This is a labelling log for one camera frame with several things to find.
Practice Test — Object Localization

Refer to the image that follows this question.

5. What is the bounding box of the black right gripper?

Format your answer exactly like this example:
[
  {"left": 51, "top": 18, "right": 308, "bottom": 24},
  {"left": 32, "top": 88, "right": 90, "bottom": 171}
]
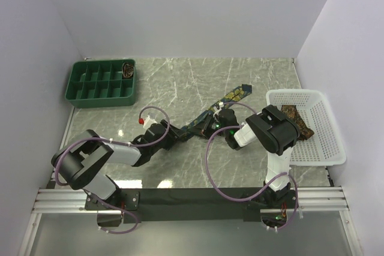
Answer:
[{"left": 190, "top": 113, "right": 229, "bottom": 140}]

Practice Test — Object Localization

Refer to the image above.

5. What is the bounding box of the blue floral yellow tie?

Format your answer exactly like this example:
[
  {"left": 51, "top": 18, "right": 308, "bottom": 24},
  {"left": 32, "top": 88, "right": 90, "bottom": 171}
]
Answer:
[{"left": 179, "top": 82, "right": 254, "bottom": 140}]

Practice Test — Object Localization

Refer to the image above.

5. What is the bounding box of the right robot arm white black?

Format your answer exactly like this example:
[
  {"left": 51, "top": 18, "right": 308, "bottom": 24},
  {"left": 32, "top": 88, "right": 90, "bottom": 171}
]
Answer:
[{"left": 205, "top": 105, "right": 301, "bottom": 207}]

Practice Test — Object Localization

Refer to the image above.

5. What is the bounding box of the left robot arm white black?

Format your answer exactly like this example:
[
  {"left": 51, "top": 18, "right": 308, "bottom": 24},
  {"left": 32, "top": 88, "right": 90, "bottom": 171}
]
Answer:
[{"left": 59, "top": 120, "right": 187, "bottom": 209}]

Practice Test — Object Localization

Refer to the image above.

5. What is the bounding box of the dark key-pattern tie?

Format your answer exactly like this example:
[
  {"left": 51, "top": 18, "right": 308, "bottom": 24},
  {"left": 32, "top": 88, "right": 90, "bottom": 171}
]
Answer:
[{"left": 281, "top": 105, "right": 314, "bottom": 141}]

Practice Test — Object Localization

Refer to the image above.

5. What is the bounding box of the rolled dark tie in tray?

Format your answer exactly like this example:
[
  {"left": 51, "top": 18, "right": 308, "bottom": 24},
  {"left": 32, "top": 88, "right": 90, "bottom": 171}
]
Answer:
[{"left": 122, "top": 62, "right": 135, "bottom": 79}]

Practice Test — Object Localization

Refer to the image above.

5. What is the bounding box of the black base bar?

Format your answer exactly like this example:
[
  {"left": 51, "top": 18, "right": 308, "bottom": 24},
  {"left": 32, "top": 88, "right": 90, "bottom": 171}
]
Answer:
[{"left": 84, "top": 188, "right": 301, "bottom": 224}]

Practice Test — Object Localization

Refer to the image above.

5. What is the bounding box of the green compartment tray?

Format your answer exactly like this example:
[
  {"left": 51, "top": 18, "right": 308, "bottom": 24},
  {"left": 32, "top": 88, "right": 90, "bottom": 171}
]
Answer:
[{"left": 65, "top": 59, "right": 137, "bottom": 109}]

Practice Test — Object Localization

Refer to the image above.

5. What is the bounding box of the white plastic basket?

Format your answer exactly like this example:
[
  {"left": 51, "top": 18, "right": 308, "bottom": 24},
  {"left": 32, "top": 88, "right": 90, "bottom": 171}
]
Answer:
[{"left": 266, "top": 89, "right": 346, "bottom": 166}]

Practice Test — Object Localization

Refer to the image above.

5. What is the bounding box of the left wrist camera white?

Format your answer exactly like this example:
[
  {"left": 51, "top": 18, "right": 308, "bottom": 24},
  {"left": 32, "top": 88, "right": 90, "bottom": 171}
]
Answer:
[{"left": 139, "top": 115, "right": 157, "bottom": 129}]

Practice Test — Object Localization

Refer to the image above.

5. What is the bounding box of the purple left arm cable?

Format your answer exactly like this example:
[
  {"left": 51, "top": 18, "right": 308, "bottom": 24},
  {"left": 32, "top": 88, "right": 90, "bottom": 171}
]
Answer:
[{"left": 55, "top": 106, "right": 170, "bottom": 236}]

